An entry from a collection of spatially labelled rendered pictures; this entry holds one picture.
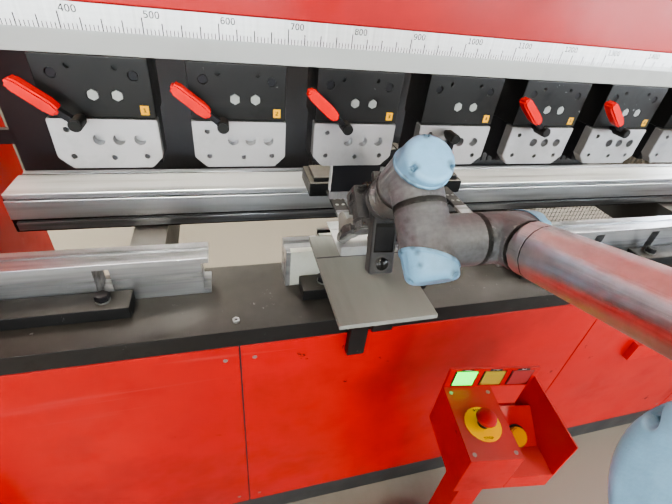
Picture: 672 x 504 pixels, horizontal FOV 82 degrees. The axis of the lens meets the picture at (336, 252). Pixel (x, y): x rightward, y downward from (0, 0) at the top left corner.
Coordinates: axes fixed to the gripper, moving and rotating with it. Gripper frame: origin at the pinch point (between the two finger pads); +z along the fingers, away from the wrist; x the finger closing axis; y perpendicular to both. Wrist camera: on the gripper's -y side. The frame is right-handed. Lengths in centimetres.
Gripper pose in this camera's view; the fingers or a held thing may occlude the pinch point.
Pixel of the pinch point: (355, 241)
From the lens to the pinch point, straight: 82.8
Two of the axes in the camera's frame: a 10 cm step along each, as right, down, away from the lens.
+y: -1.2, -9.7, 2.0
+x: -9.6, 0.7, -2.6
